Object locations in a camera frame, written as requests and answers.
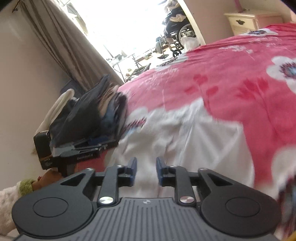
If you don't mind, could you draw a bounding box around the red floral blanket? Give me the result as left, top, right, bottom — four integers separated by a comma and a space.
76, 23, 295, 240

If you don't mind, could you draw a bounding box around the person left hand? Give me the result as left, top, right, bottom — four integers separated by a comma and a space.
32, 170, 63, 191

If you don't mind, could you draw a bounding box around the cream nightstand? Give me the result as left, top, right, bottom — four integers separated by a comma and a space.
224, 9, 283, 36

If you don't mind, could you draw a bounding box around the pink cup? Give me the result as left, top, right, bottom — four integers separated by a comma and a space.
234, 0, 243, 13

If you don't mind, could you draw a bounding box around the pink white plastic bag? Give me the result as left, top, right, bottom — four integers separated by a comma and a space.
181, 36, 200, 52

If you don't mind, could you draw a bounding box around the white shirt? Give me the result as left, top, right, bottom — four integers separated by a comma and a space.
104, 99, 254, 197

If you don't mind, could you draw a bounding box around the wheelchair with clothes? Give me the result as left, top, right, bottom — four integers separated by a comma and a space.
156, 1, 197, 59

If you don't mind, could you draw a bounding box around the dark folded clothes stack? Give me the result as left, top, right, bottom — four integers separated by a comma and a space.
49, 75, 127, 147

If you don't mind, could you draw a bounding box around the blue box by wall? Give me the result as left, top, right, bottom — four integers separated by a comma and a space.
60, 79, 85, 98

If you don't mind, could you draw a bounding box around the beige curtain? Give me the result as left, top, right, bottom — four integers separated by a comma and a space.
18, 1, 123, 90

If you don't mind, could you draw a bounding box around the green white fuzzy sleeve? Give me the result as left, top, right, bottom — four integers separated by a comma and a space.
0, 179, 35, 236

